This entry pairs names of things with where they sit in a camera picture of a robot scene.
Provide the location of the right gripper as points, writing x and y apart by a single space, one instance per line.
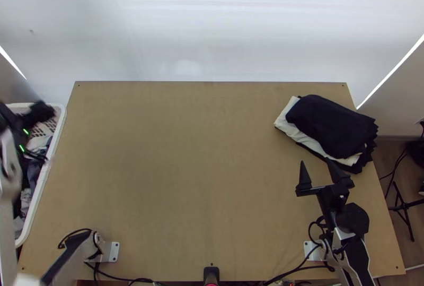
333 198

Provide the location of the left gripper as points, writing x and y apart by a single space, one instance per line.
40 112

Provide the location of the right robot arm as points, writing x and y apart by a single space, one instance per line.
354 220

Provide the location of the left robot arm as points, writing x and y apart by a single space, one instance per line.
7 199

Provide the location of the white laundry basket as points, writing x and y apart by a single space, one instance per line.
59 123

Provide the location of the pile of folded clothes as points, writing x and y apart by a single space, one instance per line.
331 123

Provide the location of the heap of clothes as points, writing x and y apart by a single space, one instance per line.
33 168

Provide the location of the black tripod stand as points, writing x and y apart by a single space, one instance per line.
402 204

